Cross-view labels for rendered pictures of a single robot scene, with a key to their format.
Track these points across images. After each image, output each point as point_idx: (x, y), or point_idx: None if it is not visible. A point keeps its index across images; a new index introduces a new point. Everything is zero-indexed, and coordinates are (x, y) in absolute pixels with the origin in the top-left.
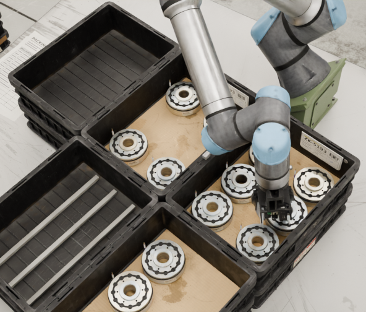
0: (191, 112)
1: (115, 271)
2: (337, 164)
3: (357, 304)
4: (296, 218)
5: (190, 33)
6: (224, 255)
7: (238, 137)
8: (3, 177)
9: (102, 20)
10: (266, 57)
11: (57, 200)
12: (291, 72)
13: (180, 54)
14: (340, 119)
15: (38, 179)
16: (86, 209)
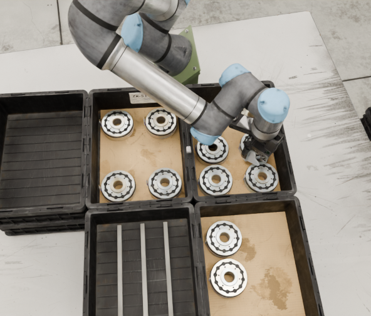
0: (132, 130)
1: None
2: None
3: (316, 165)
4: None
5: (140, 69)
6: (267, 202)
7: (230, 118)
8: (31, 287)
9: None
10: (146, 57)
11: (109, 267)
12: (171, 56)
13: (93, 95)
14: (202, 68)
15: (91, 267)
16: (136, 254)
